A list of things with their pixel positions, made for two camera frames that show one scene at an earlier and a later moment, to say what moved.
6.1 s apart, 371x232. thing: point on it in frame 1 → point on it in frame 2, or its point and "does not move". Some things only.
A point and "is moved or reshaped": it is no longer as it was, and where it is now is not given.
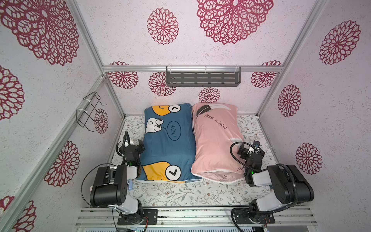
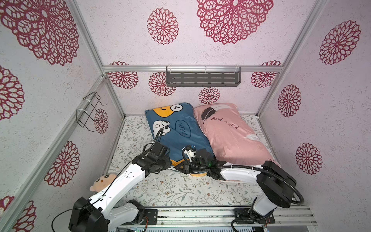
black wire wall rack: (83, 114) does not move
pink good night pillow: (216, 126) is moved or reshaped
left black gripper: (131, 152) → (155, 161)
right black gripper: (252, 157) → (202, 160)
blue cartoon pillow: (168, 141) is moved or reshaped
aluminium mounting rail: (216, 218) does not move
